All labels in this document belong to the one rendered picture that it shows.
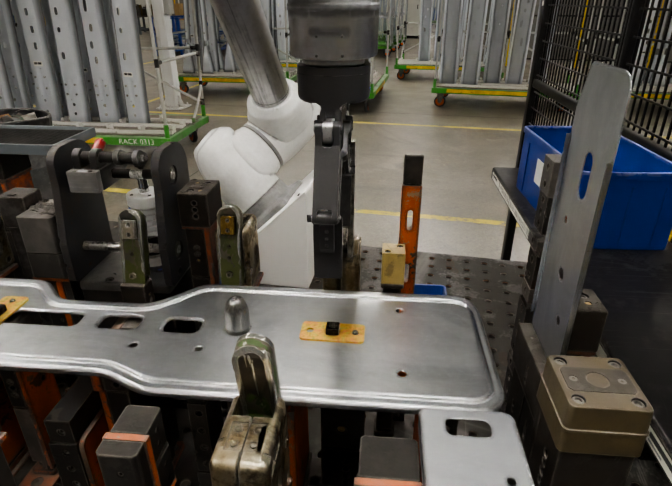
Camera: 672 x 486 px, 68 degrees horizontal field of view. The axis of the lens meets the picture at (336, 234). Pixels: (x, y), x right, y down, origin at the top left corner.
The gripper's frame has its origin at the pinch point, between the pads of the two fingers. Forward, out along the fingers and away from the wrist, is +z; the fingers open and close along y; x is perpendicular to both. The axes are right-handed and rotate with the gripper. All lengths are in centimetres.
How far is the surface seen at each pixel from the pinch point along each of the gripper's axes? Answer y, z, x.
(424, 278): -67, 44, 18
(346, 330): -0.3, 13.4, 1.5
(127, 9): -407, -17, -221
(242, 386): 17.6, 7.3, -7.1
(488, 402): 10.4, 14.0, 17.9
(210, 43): -770, 39, -272
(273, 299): -7.2, 13.6, -9.6
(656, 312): -4.1, 10.7, 41.4
